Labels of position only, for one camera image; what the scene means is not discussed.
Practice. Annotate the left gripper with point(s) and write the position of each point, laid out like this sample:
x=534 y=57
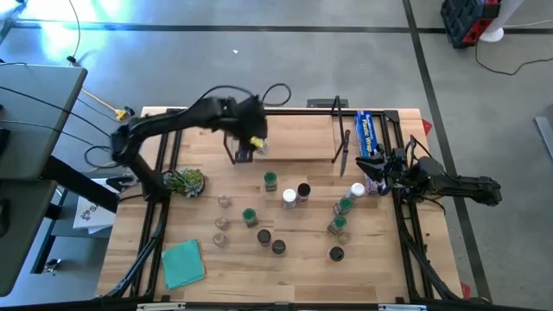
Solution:
x=251 y=118

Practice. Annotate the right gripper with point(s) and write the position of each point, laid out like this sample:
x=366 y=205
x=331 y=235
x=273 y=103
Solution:
x=394 y=166

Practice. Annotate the white-lid bagel seasoning jar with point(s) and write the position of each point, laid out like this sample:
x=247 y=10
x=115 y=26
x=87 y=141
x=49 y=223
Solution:
x=357 y=190

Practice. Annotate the green-lid spice jar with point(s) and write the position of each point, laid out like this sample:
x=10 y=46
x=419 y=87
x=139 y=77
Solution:
x=270 y=179
x=249 y=217
x=344 y=205

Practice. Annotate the small glass jar tan lid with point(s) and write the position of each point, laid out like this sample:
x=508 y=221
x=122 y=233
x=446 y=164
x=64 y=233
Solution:
x=224 y=201
x=344 y=237
x=221 y=223
x=220 y=239

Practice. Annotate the green-lid oregano jar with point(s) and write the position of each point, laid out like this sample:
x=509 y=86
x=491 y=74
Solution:
x=338 y=224

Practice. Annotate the black-lid jar purple label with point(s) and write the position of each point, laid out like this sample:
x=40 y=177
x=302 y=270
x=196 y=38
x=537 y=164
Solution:
x=303 y=191

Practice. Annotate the black-lid jar orange contents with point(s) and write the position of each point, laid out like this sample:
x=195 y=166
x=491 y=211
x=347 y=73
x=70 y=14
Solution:
x=336 y=253

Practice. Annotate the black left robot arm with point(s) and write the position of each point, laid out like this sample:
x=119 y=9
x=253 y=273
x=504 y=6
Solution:
x=173 y=118

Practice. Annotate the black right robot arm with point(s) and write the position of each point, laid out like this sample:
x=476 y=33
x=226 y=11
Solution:
x=466 y=188

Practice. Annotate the blue plastic wrap box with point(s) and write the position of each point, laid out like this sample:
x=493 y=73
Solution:
x=366 y=134

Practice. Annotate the succulent plant in black pot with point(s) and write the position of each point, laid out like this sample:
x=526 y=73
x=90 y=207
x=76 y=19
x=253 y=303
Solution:
x=186 y=182

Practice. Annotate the red corner tag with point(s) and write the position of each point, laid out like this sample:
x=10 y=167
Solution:
x=465 y=290
x=427 y=127

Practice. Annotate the black rectangular plate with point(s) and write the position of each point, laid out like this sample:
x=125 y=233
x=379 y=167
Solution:
x=322 y=103

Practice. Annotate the black-lid chili powder jar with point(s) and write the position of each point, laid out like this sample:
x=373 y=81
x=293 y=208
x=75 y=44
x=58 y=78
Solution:
x=264 y=236

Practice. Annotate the black-lid thyme leaves jar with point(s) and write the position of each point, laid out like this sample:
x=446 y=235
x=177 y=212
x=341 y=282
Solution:
x=278 y=246

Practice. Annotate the teal folded cloth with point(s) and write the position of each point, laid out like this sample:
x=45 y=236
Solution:
x=183 y=264

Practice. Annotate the white label strip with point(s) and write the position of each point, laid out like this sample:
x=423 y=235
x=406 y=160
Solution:
x=402 y=307
x=160 y=306

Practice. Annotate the white paper sheet with logo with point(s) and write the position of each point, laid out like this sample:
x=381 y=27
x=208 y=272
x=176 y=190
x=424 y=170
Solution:
x=93 y=213

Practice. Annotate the black diagonal desk brace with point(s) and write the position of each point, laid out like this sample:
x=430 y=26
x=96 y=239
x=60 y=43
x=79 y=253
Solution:
x=73 y=181

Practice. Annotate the red and black crate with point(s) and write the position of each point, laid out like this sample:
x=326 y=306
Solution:
x=464 y=19

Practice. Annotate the grey metal bar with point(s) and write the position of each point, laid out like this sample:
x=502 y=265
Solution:
x=545 y=134

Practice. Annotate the white stand base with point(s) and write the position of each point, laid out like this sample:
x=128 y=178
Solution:
x=492 y=33

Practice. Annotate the small silver clip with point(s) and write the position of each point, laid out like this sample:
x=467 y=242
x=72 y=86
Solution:
x=52 y=265

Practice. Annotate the dark grey desk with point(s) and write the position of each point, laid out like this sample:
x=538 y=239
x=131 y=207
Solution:
x=21 y=242

